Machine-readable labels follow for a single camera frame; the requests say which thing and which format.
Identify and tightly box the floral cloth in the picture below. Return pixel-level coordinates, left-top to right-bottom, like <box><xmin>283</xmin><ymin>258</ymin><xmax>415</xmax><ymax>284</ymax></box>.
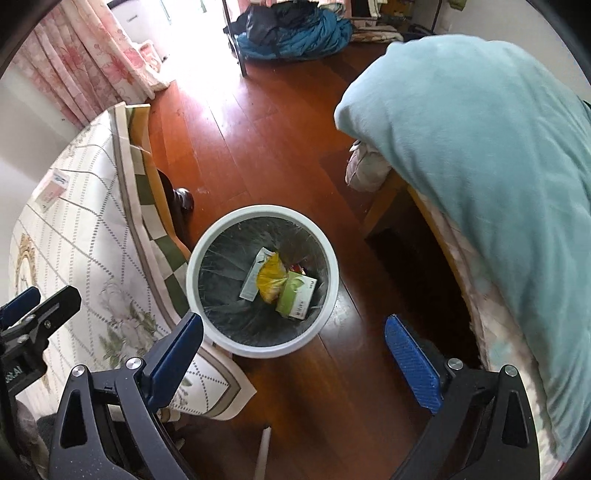
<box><xmin>351</xmin><ymin>21</ymin><xmax>407</xmax><ymax>44</ymax></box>

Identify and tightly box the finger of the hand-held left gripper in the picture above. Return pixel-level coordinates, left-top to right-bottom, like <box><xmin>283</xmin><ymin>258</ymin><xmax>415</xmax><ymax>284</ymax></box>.
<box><xmin>4</xmin><ymin>285</ymin><xmax>82</xmax><ymax>343</ymax></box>
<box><xmin>0</xmin><ymin>286</ymin><xmax>41</xmax><ymax>329</ymax></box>

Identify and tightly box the pink and white flat box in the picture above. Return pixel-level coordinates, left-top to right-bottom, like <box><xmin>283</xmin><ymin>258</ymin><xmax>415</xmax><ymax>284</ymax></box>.
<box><xmin>37</xmin><ymin>168</ymin><xmax>70</xmax><ymax>213</ymax></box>

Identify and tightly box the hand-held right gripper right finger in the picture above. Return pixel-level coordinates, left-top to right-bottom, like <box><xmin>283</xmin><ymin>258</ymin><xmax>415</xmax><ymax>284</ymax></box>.
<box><xmin>384</xmin><ymin>314</ymin><xmax>541</xmax><ymax>480</ymax></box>

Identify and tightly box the white and blue tube box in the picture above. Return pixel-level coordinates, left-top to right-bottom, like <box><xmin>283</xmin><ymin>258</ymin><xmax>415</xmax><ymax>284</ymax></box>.
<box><xmin>239</xmin><ymin>247</ymin><xmax>275</xmax><ymax>302</ymax></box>

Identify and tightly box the white appliance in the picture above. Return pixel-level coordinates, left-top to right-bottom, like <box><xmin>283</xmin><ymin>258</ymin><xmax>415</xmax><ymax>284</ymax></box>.
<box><xmin>108</xmin><ymin>0</ymin><xmax>167</xmax><ymax>61</ymax></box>

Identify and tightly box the white diamond pattern tablecloth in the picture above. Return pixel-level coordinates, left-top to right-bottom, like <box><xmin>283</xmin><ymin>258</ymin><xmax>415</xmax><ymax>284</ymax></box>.
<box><xmin>8</xmin><ymin>102</ymin><xmax>258</xmax><ymax>423</ymax></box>

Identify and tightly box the white bin with black liner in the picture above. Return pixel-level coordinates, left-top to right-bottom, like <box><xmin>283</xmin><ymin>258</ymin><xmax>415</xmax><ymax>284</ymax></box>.
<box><xmin>186</xmin><ymin>204</ymin><xmax>340</xmax><ymax>358</ymax></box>

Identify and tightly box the yellow snack packet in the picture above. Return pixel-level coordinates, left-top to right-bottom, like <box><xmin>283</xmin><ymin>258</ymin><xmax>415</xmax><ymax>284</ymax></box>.
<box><xmin>256</xmin><ymin>251</ymin><xmax>289</xmax><ymax>304</ymax></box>

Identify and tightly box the pile of dark clothes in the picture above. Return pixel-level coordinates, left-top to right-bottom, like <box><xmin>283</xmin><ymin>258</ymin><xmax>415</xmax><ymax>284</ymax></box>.
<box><xmin>235</xmin><ymin>9</ymin><xmax>354</xmax><ymax>61</ymax></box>

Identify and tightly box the teal fleece blanket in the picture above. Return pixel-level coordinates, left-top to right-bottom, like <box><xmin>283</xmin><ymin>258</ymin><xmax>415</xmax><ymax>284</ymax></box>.
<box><xmin>333</xmin><ymin>34</ymin><xmax>591</xmax><ymax>462</ymax></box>

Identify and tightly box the dark wooden table leg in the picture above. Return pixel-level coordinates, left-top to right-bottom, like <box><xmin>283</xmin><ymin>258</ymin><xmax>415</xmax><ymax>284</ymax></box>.
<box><xmin>157</xmin><ymin>168</ymin><xmax>195</xmax><ymax>245</ymax></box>

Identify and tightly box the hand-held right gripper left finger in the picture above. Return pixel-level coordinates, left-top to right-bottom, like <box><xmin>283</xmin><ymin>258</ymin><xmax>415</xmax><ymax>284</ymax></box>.
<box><xmin>46</xmin><ymin>312</ymin><xmax>205</xmax><ymax>480</ymax></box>

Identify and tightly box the pale pink pillow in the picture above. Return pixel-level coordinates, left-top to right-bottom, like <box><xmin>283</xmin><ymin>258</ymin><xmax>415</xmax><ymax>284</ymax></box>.
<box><xmin>345</xmin><ymin>141</ymin><xmax>393</xmax><ymax>192</ymax></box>

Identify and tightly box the wooden bed frame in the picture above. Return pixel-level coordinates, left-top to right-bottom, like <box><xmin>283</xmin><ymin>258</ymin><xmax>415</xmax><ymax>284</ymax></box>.
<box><xmin>362</xmin><ymin>168</ymin><xmax>472</xmax><ymax>324</ymax></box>

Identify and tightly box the pink floral curtain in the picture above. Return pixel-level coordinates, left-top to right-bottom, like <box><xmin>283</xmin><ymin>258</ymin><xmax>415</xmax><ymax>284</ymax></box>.
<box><xmin>25</xmin><ymin>0</ymin><xmax>171</xmax><ymax>127</ymax></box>

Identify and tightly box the green and white box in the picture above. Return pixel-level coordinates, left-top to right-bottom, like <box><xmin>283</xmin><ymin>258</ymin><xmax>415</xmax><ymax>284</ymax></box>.
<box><xmin>276</xmin><ymin>270</ymin><xmax>318</xmax><ymax>320</ymax></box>

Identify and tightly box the person's leg in dark fleece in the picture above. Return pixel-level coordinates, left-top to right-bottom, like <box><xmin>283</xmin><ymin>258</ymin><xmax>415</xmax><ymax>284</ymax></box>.
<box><xmin>36</xmin><ymin>414</ymin><xmax>63</xmax><ymax>462</ymax></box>

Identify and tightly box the black jacket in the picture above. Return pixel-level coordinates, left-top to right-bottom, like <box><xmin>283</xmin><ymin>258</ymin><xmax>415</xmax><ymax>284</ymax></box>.
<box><xmin>228</xmin><ymin>2</ymin><xmax>324</xmax><ymax>47</ymax></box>

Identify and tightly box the white pole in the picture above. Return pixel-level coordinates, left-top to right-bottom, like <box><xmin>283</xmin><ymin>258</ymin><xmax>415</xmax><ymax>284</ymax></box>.
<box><xmin>256</xmin><ymin>425</ymin><xmax>273</xmax><ymax>480</ymax></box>

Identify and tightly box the pale patterned bed sheet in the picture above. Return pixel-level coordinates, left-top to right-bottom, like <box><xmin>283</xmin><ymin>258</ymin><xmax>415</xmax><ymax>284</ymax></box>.
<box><xmin>425</xmin><ymin>203</ymin><xmax>573</xmax><ymax>467</ymax></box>

